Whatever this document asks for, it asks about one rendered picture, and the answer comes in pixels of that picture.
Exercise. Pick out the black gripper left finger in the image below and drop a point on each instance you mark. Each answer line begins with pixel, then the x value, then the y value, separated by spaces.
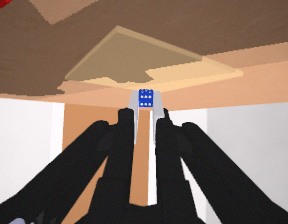
pixel 50 195

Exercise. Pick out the blue die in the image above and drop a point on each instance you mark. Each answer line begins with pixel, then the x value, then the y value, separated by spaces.
pixel 145 97

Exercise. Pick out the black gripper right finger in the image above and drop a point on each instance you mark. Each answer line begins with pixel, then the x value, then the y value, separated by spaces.
pixel 233 196

